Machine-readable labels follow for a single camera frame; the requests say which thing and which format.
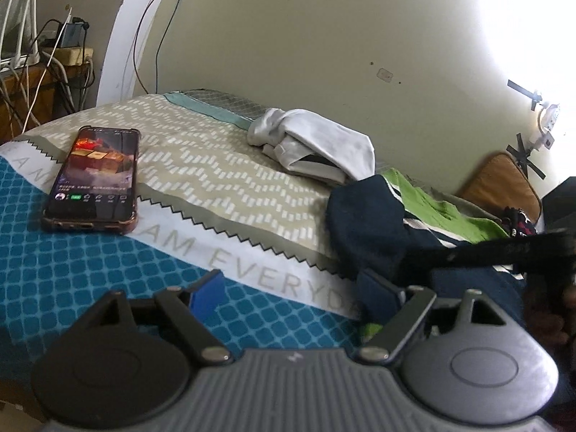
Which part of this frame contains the green navy white striped sweater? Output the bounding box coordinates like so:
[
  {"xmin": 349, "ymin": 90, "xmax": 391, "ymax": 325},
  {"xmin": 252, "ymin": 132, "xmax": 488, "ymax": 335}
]
[{"xmin": 325, "ymin": 170, "xmax": 545, "ymax": 337}]

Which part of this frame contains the person's right hand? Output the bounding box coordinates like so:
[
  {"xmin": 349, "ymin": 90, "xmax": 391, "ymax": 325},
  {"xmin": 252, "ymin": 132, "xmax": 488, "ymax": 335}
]
[{"xmin": 523, "ymin": 285, "xmax": 575, "ymax": 352}]

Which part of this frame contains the navy red patterned folded sweater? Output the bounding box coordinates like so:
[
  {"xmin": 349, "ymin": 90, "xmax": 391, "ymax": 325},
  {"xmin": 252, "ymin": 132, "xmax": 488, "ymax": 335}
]
[{"xmin": 500, "ymin": 207, "xmax": 537, "ymax": 238}]

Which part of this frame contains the brown seat cushion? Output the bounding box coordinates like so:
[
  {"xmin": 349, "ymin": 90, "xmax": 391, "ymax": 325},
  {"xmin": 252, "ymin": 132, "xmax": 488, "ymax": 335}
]
[{"xmin": 457, "ymin": 152, "xmax": 542, "ymax": 223}]

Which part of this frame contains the black tape cross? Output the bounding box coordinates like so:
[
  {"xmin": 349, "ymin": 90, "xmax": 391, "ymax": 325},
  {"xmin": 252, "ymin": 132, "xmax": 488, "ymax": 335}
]
[{"xmin": 506, "ymin": 133, "xmax": 546, "ymax": 180}]

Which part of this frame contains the patterned bed sheet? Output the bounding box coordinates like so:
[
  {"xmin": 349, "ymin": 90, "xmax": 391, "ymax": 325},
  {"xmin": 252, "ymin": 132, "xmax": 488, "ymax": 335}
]
[{"xmin": 1, "ymin": 91, "xmax": 357, "ymax": 383}]

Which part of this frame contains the smartphone in brown case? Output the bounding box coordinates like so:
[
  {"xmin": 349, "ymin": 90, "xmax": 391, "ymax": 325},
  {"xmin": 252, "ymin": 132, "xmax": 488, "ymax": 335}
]
[{"xmin": 41, "ymin": 126, "xmax": 141, "ymax": 234}]

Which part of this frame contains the white garment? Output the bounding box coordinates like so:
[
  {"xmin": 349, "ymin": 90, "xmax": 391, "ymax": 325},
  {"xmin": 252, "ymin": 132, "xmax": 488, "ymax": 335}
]
[{"xmin": 247, "ymin": 108, "xmax": 376, "ymax": 184}]

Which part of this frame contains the wooden side table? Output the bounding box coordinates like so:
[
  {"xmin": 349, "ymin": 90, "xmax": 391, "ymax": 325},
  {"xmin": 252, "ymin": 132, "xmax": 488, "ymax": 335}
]
[{"xmin": 1, "ymin": 47, "xmax": 96, "ymax": 143}]

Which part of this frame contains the white power adapter on wall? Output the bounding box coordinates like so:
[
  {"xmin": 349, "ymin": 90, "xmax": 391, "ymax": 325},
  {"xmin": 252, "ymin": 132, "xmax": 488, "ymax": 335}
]
[{"xmin": 529, "ymin": 103, "xmax": 561, "ymax": 150}]

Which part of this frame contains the white cable bundle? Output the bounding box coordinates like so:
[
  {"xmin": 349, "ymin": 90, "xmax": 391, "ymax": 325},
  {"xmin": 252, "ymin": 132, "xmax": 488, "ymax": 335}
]
[{"xmin": 0, "ymin": 0, "xmax": 96, "ymax": 134}]

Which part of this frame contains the red black wall wire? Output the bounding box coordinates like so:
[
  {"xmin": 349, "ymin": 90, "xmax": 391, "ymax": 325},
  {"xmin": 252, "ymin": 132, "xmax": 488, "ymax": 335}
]
[{"xmin": 121, "ymin": 0, "xmax": 186, "ymax": 96}]

